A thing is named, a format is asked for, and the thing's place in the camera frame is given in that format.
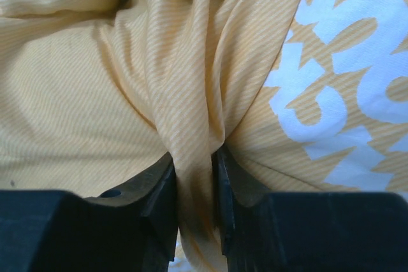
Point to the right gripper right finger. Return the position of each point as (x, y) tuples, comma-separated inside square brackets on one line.
[(265, 230)]

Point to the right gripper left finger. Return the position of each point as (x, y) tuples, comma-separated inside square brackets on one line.
[(131, 227)]

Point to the yellow Mickey Mouse pillowcase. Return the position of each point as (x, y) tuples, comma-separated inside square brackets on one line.
[(310, 95)]

